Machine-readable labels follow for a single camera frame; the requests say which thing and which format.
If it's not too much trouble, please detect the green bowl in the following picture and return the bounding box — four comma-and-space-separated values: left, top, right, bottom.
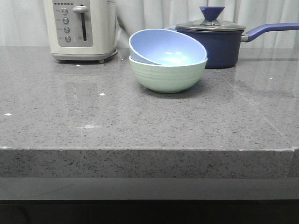
129, 57, 207, 93

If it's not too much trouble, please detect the blue bowl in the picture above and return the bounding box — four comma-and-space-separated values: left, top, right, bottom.
129, 29, 207, 66

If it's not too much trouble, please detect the dark blue saucepan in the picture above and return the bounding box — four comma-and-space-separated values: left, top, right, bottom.
175, 22, 299, 69

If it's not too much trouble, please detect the cream toaster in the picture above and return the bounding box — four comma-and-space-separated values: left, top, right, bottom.
43, 0, 117, 63

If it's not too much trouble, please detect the glass lid with blue knob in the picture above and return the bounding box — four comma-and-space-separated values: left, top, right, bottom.
175, 6, 245, 31

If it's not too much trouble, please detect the white curtain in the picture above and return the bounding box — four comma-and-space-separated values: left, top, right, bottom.
0, 0, 299, 48

